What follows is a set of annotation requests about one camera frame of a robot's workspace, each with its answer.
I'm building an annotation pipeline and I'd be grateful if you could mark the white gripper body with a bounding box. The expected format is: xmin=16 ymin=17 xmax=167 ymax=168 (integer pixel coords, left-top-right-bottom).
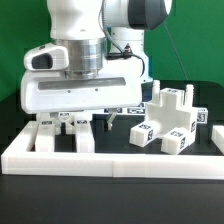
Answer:
xmin=20 ymin=43 xmax=143 ymax=114

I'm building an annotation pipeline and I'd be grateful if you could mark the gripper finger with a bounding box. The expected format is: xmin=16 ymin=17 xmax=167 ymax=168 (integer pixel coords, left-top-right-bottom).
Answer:
xmin=106 ymin=112 xmax=116 ymax=130
xmin=50 ymin=112 xmax=61 ymax=127

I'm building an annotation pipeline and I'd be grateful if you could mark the white chair back frame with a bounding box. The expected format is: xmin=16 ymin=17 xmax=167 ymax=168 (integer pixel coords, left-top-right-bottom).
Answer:
xmin=35 ymin=112 xmax=95 ymax=153

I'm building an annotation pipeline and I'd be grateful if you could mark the white chair seat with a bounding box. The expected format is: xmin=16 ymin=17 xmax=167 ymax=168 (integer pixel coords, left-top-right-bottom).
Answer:
xmin=144 ymin=80 xmax=198 ymax=146

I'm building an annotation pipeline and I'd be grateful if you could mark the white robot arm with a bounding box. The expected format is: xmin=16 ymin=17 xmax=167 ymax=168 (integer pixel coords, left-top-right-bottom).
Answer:
xmin=21 ymin=0 xmax=172 ymax=114

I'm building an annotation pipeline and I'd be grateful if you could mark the white sheet with markers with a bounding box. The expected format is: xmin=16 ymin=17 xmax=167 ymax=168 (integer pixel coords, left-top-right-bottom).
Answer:
xmin=103 ymin=101 xmax=148 ymax=116

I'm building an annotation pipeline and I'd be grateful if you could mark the white U-shaped fence frame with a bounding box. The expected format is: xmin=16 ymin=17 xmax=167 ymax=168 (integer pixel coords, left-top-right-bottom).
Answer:
xmin=1 ymin=121 xmax=224 ymax=180

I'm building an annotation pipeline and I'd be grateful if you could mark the grey braided cable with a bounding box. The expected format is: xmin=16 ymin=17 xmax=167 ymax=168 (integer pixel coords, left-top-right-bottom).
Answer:
xmin=99 ymin=0 xmax=148 ymax=79

